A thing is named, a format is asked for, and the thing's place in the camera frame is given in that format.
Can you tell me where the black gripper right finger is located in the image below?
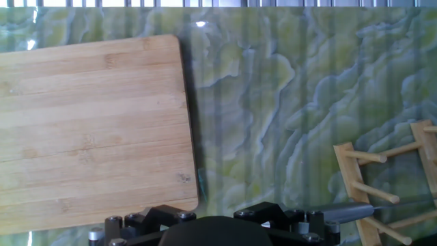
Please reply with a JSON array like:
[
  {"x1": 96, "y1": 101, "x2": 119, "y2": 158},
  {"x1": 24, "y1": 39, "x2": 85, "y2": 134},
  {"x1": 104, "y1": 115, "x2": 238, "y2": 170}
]
[{"x1": 233, "y1": 201, "x2": 341, "y2": 246}]

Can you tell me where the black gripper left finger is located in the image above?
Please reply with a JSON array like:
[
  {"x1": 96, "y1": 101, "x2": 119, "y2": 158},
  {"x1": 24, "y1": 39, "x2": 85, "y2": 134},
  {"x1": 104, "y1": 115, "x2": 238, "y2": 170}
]
[{"x1": 87, "y1": 204, "x2": 198, "y2": 246}]

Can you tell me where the steel kitchen knife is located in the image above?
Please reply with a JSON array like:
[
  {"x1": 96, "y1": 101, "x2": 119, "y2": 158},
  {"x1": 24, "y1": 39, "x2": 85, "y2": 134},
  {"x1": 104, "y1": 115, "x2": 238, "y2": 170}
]
[{"x1": 320, "y1": 199, "x2": 437, "y2": 223}]

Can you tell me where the bamboo cutting board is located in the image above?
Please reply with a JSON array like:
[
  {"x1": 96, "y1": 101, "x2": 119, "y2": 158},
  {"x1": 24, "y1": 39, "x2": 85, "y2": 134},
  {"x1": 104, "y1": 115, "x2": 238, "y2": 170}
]
[{"x1": 0, "y1": 33, "x2": 200, "y2": 236}]

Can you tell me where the wooden peg rack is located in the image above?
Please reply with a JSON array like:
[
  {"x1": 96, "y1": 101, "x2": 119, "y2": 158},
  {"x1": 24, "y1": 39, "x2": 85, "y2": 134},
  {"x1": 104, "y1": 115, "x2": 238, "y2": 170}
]
[{"x1": 333, "y1": 119, "x2": 437, "y2": 246}]

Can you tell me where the green marble pattern mat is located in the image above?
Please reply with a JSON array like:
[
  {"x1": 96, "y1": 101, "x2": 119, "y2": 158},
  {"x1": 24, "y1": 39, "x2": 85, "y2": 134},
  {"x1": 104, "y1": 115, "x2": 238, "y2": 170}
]
[{"x1": 0, "y1": 6, "x2": 437, "y2": 246}]

